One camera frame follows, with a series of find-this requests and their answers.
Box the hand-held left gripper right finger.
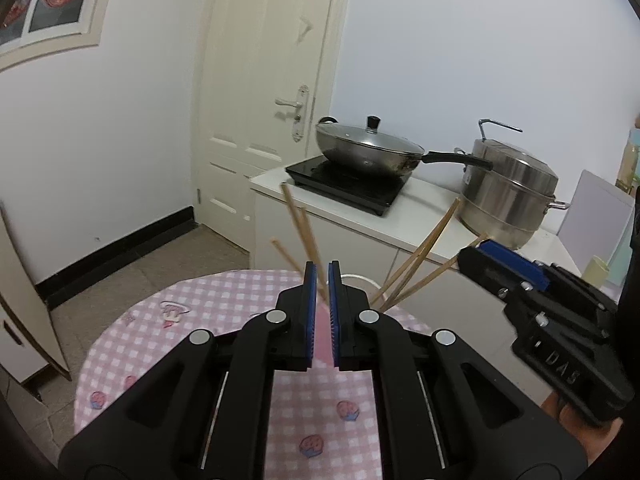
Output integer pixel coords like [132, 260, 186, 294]
[328, 261, 588, 480]

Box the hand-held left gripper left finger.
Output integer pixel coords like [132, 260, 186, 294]
[59, 261, 317, 480]

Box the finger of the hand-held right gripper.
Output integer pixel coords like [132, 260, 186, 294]
[477, 241, 617, 311]
[458, 246, 533, 302]

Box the pink paper cup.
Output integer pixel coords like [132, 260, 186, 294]
[314, 272, 383, 368]

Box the bunch of wooden chopsticks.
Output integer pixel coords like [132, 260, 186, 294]
[270, 197, 491, 311]

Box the single wooden chopstick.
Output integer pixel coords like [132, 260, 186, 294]
[280, 183, 322, 291]

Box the person's right hand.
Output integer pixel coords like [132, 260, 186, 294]
[542, 390, 626, 466]

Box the steel steamer pot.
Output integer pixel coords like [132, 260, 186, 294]
[454, 119, 571, 251]

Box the white kitchen cabinet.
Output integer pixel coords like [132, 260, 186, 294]
[250, 166, 621, 411]

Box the pale green cup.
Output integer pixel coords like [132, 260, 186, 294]
[582, 255, 610, 283]

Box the white panel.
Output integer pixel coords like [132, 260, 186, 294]
[557, 170, 636, 273]

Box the black induction cooker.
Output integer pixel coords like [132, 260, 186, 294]
[286, 155, 412, 217]

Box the pale bottle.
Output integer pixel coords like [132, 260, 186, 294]
[617, 127, 640, 191]

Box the glass wok lid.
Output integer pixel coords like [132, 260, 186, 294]
[316, 116, 425, 157]

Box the cream panel door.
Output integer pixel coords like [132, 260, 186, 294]
[192, 0, 353, 253]

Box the cream framed window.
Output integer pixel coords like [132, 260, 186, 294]
[0, 0, 126, 71]

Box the steel wok black handle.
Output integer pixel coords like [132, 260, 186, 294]
[315, 116, 493, 177]

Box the metal door handle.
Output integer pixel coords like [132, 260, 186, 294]
[275, 86, 310, 141]

